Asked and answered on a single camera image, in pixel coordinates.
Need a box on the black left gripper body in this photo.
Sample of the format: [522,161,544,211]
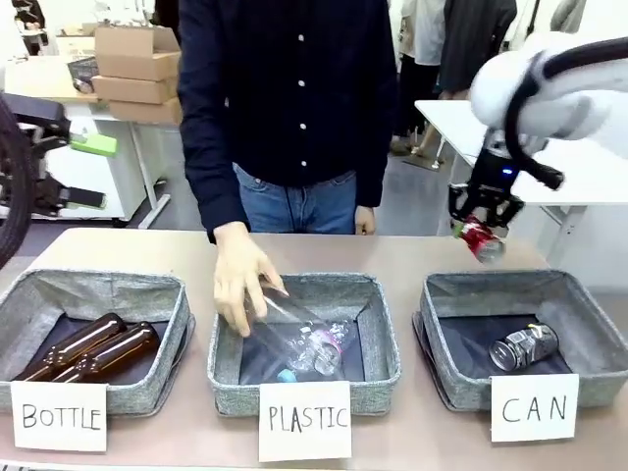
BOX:
[0,128,38,200]

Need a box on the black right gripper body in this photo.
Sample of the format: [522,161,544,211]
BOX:
[468,144,519,200]

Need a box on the red crushed metal can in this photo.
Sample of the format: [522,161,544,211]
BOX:
[458,214,507,267]

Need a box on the dark printed metal can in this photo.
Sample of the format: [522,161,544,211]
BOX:
[489,322,561,372]

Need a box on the brown glass bottle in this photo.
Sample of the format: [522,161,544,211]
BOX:
[51,321,162,385]
[12,312,128,383]

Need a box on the clear plastic bottle without label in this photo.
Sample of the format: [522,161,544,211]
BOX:
[247,282,340,367]

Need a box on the person right forearm navy sleeve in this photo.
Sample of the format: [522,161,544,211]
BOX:
[179,112,252,245]

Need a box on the person left forearm navy sleeve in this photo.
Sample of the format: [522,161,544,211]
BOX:
[355,112,394,210]

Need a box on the black mesh basket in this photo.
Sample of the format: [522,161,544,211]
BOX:
[66,57,99,92]

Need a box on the grey fabric basket plastic label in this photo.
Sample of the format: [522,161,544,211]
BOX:
[206,272,401,417]

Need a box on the grey fabric basket can label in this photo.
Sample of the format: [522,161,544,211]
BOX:
[412,269,628,411]

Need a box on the white paper sign CAN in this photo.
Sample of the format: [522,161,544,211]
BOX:
[490,373,581,444]

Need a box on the grey fabric basket bottle label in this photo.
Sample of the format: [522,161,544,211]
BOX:
[0,268,195,418]

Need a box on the person left hand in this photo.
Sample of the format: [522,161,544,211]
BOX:
[353,204,377,236]

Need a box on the person right hand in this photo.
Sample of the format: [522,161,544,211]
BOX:
[212,220,291,339]

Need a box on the light wooden table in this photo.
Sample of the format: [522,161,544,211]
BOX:
[2,57,102,105]

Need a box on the white table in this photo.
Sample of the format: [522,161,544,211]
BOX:
[414,100,628,206]

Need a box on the closed brown cardboard box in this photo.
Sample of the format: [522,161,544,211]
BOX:
[107,95,183,126]
[91,75,181,106]

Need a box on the open brown cardboard box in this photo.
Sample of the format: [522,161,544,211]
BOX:
[93,26,182,82]

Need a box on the bystander in dark jacket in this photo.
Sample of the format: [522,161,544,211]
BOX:
[438,0,519,99]

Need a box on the bystander in white shirt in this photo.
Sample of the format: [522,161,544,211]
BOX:
[392,0,446,153]

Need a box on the black tripod stand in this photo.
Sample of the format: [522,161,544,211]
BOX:
[522,0,542,38]

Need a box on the bystander in grey clothes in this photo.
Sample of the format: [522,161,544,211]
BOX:
[549,0,588,35]

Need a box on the person in navy shirt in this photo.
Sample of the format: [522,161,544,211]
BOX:
[177,0,397,236]

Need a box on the white paper sign BOTTLE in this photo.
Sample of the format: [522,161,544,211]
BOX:
[10,381,109,453]

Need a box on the white paper sign PLASTIC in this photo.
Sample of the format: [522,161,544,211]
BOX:
[258,381,353,464]

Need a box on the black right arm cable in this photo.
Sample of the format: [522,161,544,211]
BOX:
[504,36,628,192]

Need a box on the black strap on right arm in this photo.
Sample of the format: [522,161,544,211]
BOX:
[504,48,550,148]

